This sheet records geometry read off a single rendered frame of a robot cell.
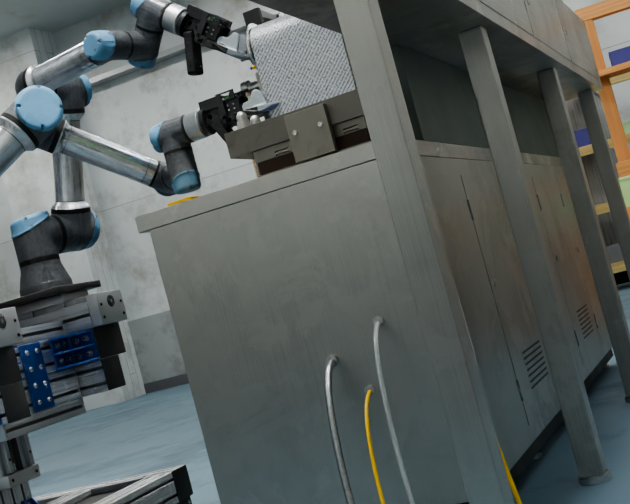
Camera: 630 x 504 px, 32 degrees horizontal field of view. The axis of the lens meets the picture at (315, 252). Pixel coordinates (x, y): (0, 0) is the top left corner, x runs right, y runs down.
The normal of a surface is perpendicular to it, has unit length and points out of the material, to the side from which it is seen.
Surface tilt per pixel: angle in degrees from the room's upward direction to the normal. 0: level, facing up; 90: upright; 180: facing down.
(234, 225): 90
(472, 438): 90
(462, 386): 90
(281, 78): 90
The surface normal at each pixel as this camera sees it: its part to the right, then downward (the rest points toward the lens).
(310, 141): -0.37, 0.06
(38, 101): 0.45, -0.23
